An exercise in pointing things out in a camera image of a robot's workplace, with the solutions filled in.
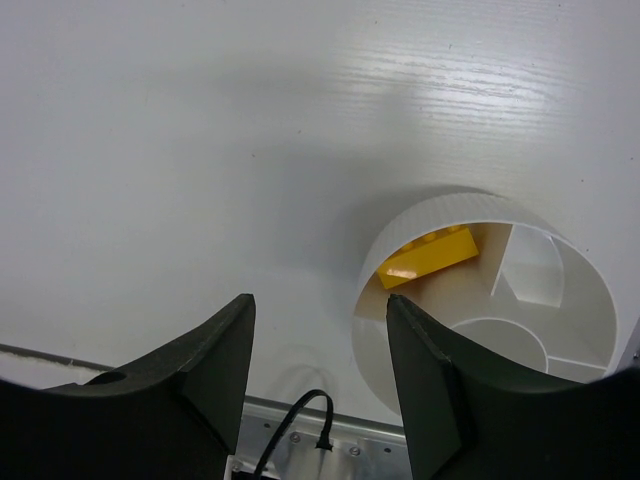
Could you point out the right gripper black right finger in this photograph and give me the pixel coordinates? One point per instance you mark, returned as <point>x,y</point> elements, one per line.
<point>469,413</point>

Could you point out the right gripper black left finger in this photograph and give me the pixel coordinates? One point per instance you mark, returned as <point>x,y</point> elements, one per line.
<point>173,413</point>

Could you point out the yellow long lego brick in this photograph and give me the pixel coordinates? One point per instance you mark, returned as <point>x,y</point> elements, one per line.
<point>427,254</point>

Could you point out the white round divided container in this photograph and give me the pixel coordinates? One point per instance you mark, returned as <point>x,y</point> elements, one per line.
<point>529,294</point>

